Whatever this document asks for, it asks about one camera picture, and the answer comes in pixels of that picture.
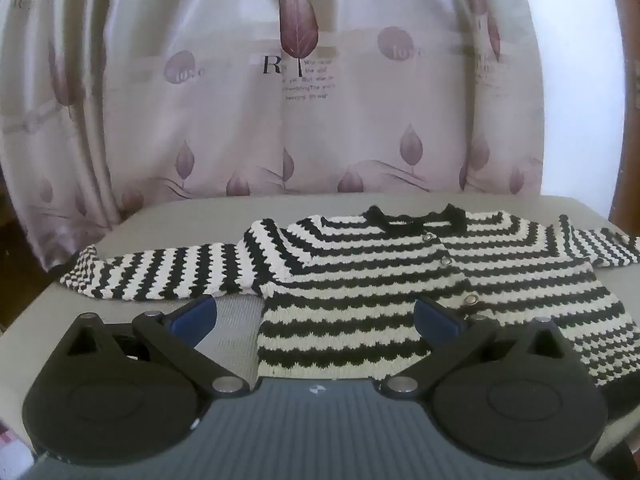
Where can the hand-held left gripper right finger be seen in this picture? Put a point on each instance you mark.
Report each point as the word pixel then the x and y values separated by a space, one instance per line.
pixel 436 318

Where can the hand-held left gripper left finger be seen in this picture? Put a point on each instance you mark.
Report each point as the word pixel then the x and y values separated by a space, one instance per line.
pixel 194 318

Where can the black white striped knitted sweater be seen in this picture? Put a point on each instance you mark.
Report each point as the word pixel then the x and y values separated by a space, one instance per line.
pixel 350 270

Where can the pink leaf print curtain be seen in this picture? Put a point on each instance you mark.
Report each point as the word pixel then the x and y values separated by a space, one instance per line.
pixel 240 135

